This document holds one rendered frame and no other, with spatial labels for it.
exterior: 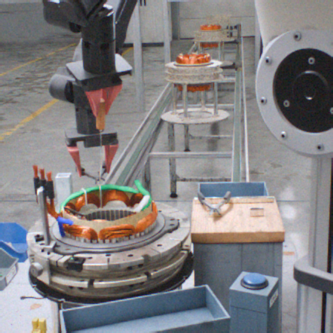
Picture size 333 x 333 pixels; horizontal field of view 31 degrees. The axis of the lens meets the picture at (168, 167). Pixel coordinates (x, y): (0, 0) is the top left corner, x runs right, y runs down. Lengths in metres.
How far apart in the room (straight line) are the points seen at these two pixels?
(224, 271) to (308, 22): 0.70
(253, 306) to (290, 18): 0.56
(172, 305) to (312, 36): 0.53
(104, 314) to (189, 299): 0.14
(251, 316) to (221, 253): 0.20
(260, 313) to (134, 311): 0.22
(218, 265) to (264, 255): 0.10
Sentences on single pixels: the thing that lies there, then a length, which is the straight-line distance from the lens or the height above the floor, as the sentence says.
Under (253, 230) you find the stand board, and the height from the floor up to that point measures 1.07.
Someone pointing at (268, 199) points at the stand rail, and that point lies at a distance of 1.37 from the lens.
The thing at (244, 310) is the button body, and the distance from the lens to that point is 1.09.
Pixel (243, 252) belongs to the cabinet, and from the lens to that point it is 1.25.
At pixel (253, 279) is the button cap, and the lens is 1.09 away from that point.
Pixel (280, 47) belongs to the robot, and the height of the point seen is 1.48.
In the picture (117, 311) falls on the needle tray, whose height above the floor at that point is 1.05.
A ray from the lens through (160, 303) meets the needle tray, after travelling 1.01.
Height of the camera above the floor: 1.56
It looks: 18 degrees down
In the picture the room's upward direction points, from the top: 3 degrees counter-clockwise
